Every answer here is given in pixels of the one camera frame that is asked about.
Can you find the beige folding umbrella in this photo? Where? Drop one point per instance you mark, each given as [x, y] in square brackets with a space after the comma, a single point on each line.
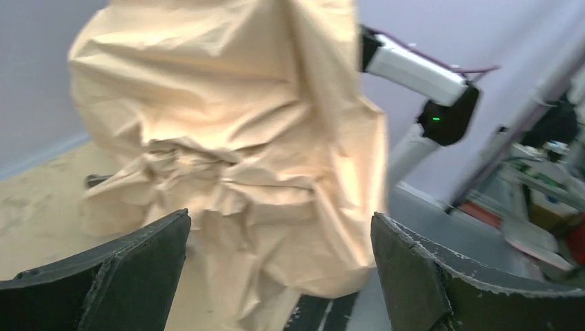
[249, 115]

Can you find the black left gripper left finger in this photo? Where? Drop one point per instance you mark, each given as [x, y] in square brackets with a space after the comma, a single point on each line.
[125, 284]

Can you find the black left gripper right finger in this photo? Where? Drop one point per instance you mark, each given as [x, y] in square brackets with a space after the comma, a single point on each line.
[427, 286]

